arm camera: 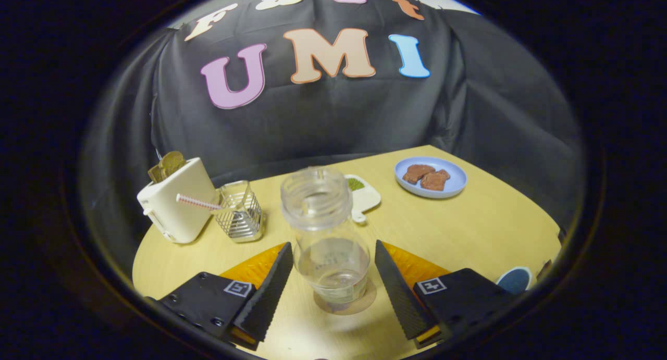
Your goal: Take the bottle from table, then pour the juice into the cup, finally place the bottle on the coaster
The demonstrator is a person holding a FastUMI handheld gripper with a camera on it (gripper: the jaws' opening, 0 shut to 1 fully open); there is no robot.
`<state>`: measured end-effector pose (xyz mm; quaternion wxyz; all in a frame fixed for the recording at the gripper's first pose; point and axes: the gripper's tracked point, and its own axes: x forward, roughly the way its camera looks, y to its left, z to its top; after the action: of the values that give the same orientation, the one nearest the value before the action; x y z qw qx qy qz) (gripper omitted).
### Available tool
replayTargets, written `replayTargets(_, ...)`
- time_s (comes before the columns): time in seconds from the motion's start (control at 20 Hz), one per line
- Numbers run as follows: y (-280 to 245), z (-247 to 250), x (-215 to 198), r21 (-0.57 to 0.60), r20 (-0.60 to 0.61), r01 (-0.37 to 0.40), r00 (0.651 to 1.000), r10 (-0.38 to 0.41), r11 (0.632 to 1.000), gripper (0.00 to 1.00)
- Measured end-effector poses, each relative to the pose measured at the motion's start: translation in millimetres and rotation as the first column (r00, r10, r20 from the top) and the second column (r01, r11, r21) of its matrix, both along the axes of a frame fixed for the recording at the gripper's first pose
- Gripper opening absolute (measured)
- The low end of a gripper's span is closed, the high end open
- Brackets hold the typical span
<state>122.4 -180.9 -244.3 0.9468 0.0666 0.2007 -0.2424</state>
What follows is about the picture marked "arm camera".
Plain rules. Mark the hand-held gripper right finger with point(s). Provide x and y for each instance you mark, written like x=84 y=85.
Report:
x=400 y=292

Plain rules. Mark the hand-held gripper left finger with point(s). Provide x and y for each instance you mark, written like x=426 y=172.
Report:
x=267 y=292

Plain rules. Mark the clear ribbed glass cup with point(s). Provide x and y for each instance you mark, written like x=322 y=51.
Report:
x=241 y=216

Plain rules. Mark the dark blue round coaster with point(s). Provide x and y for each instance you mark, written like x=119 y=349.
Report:
x=515 y=281

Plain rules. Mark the small white serving board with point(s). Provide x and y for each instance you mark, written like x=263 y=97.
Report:
x=368 y=198

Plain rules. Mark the light wooden table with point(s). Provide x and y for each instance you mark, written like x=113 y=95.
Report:
x=479 y=230

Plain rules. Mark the red white striped straw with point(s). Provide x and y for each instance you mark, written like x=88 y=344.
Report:
x=198 y=202

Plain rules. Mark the green food piece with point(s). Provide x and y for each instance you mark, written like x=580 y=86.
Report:
x=356 y=184

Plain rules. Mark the brown meat piece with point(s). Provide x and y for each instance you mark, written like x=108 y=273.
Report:
x=417 y=172
x=435 y=181

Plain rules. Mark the light blue plate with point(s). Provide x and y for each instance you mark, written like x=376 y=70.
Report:
x=452 y=185

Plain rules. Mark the cream toaster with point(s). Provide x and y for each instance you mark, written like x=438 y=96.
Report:
x=180 y=206

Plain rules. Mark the brown toast slice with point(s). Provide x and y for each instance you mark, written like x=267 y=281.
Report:
x=168 y=165

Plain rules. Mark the black backdrop cloth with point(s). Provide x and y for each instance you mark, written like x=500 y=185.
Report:
x=333 y=120

